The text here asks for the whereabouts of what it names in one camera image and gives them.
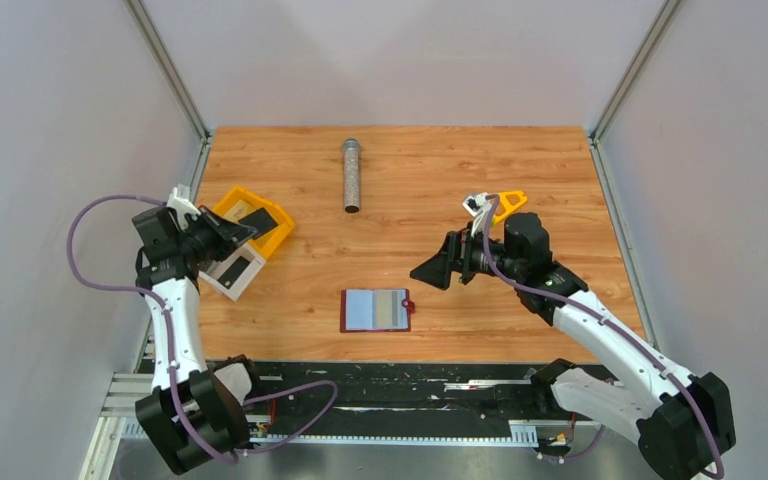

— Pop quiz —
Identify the black VIP credit card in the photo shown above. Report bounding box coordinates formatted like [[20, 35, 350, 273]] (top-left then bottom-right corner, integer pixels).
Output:
[[218, 256, 250, 290]]

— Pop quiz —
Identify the red leather card holder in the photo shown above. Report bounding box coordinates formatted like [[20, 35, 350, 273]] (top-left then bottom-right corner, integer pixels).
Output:
[[339, 289, 415, 333]]

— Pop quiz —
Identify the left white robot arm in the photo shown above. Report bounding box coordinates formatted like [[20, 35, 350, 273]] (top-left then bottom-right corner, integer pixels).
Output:
[[132, 206, 258, 475]]

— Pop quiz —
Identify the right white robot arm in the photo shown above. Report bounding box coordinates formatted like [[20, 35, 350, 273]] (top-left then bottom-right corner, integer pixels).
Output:
[[410, 213, 736, 479]]

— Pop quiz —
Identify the yellow plastic bin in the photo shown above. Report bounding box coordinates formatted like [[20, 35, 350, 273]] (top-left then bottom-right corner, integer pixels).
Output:
[[213, 186, 296, 260]]

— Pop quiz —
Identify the white plastic bin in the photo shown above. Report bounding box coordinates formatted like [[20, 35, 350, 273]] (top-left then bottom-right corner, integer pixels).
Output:
[[199, 243, 267, 301]]

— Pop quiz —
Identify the grey metal tube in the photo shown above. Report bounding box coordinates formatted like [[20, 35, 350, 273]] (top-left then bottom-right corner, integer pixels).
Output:
[[342, 138, 361, 214]]

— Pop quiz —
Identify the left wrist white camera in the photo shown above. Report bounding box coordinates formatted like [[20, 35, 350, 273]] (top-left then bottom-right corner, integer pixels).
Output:
[[165, 184, 200, 217]]

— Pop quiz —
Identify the wrist white camera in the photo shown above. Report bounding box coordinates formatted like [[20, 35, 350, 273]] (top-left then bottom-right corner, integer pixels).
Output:
[[461, 192, 497, 232], [165, 184, 200, 217]]

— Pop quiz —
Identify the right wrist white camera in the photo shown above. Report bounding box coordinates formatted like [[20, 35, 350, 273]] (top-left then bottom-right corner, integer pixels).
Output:
[[461, 192, 497, 232]]

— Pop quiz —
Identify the yellow green triangular bracket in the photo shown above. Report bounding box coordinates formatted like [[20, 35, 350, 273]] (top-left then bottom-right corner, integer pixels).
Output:
[[492, 190, 528, 225]]

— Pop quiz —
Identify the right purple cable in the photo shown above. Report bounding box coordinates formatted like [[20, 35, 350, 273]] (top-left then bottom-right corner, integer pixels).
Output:
[[481, 193, 726, 480]]

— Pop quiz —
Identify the purple cable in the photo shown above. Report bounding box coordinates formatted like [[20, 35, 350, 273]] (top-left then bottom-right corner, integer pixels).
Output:
[[481, 193, 726, 480], [67, 194, 339, 466]]

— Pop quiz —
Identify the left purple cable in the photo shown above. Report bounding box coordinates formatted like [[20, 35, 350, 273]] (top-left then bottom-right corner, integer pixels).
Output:
[[67, 194, 339, 466]]

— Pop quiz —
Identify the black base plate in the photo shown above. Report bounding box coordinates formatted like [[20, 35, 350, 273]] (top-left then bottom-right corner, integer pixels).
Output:
[[245, 361, 584, 437]]

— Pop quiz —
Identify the slotted white cable duct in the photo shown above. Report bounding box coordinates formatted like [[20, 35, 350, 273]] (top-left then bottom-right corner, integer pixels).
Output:
[[244, 418, 539, 448]]

